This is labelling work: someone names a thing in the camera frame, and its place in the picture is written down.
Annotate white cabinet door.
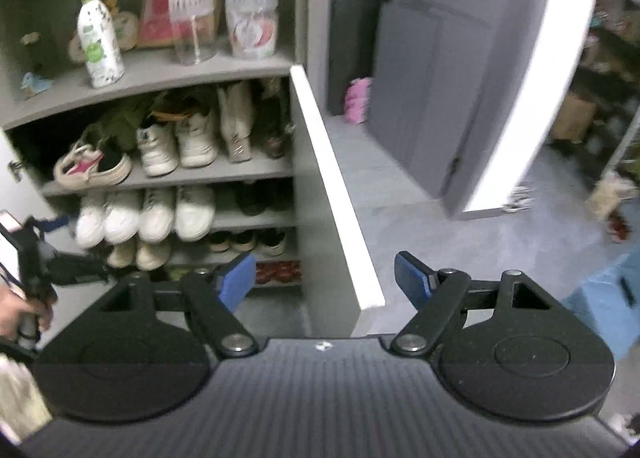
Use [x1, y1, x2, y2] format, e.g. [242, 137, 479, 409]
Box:
[289, 64, 386, 336]
[0, 131, 58, 226]

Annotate cluttered storage shelf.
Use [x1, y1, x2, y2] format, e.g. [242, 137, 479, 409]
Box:
[585, 0, 640, 89]

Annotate cardboard box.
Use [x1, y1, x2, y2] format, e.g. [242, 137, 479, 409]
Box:
[550, 93, 598, 141]

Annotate green sandal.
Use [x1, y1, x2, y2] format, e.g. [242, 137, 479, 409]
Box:
[95, 103, 151, 154]

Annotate grey room door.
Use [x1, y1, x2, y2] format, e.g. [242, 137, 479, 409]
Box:
[372, 0, 561, 216]

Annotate round wooden ornament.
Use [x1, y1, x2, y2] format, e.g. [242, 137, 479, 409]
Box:
[67, 0, 140, 59]

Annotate pink bag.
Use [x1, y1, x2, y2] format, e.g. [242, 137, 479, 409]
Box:
[344, 77, 373, 125]

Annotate striped slipper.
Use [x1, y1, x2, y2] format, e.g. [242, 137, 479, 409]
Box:
[505, 185, 533, 211]

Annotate white chunky sneaker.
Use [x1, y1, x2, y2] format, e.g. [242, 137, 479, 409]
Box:
[104, 189, 142, 245]
[75, 193, 108, 249]

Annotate person's left hand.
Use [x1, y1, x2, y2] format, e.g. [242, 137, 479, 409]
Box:
[0, 283, 55, 341]

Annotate red picture frame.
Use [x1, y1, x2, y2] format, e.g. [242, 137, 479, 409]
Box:
[135, 0, 223, 50]

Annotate cream clog brown strap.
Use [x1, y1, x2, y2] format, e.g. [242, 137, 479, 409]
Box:
[136, 237, 172, 271]
[106, 238, 138, 269]

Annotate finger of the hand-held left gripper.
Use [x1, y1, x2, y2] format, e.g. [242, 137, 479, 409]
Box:
[30, 215, 71, 239]
[47, 251, 115, 286]

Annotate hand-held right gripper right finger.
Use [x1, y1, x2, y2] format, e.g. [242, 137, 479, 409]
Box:
[390, 251, 556, 358]

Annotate blue box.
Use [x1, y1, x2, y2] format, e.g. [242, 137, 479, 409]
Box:
[560, 253, 640, 361]

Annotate red patterned slipper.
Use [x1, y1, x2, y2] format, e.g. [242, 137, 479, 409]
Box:
[255, 261, 303, 285]

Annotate black bin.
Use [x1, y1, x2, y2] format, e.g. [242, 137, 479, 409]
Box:
[326, 0, 383, 116]

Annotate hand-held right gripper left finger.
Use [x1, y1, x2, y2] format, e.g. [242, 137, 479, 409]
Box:
[97, 252, 260, 358]

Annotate beige bag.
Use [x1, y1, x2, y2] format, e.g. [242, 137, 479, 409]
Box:
[585, 173, 638, 219]

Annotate person's left forearm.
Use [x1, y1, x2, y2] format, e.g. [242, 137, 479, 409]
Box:
[0, 338, 53, 444]

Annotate brown strap sandal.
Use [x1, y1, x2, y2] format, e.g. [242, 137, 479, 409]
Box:
[150, 106, 201, 126]

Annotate grey shoe cabinet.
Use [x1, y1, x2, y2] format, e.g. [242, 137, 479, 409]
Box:
[0, 0, 313, 339]

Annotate white spray bottle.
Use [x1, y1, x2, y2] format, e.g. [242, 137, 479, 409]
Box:
[76, 0, 126, 89]

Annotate small blue ornament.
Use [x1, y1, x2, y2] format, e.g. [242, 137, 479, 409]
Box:
[20, 71, 53, 99]

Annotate white and pink sneaker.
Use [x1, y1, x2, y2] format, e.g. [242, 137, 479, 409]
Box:
[52, 138, 133, 190]

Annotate beige boot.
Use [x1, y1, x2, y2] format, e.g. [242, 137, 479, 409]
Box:
[217, 81, 256, 162]

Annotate white low sneaker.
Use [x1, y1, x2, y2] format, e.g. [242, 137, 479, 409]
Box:
[174, 185, 217, 242]
[138, 187, 177, 243]

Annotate pink-filled dehumidifier container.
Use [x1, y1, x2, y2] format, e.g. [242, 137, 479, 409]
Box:
[224, 0, 279, 59]

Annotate white sneaker with heel tab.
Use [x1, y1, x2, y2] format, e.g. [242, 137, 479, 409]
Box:
[175, 111, 219, 168]
[136, 121, 180, 176]

